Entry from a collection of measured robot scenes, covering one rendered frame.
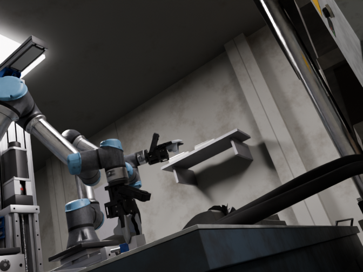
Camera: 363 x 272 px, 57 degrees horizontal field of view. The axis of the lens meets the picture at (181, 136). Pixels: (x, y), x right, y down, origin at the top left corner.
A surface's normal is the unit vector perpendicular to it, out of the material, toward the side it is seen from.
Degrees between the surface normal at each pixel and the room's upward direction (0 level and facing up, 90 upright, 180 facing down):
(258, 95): 90
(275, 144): 90
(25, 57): 180
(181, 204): 90
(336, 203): 90
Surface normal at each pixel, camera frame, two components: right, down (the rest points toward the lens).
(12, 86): 0.14, -0.55
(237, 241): 0.82, -0.43
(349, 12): -0.50, -0.22
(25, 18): 0.27, 0.87
